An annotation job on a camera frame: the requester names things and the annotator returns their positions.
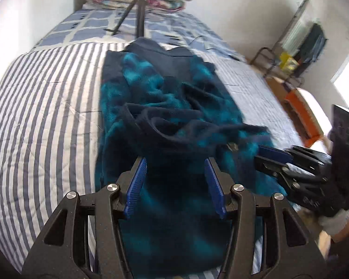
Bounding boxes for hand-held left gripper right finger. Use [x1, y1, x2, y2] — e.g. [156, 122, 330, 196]
[204, 157, 328, 279]

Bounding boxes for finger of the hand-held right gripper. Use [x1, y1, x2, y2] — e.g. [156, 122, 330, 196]
[254, 155, 329, 194]
[258, 145, 333, 169]

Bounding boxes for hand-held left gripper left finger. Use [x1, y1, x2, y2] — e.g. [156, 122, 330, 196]
[21, 157, 148, 279]

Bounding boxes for teal plaid fleece jacket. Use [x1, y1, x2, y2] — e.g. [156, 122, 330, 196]
[94, 37, 288, 278]

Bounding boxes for black metal clothes rack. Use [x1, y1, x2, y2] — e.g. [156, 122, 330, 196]
[250, 0, 329, 85]

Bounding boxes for dark green hanging clothes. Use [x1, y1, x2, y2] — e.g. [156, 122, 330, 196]
[297, 23, 328, 64]

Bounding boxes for person's right hand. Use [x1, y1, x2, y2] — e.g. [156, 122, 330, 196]
[318, 209, 349, 236]

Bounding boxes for orange storage box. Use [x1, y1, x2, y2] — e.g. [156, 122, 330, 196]
[283, 90, 323, 149]

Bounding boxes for white padded cover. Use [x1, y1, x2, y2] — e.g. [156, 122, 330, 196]
[297, 87, 333, 140]

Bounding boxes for brown cardboard box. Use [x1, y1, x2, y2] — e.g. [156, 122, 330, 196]
[266, 76, 293, 99]

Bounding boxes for bright window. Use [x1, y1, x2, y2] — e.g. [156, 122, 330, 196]
[332, 51, 349, 108]

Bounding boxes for yellow box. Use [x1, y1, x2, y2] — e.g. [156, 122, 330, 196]
[279, 52, 301, 71]

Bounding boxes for bed with striped sheet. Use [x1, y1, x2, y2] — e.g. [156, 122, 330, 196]
[0, 42, 306, 276]

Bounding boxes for white striped hanging cloth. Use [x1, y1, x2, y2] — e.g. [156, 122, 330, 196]
[282, 20, 309, 53]

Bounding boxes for blue checked bed sheet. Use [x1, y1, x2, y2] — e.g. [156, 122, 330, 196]
[35, 7, 248, 63]

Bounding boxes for black tripod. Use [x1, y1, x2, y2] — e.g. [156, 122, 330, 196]
[105, 0, 147, 40]

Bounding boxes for black power cable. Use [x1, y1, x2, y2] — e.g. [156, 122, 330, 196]
[186, 35, 242, 61]

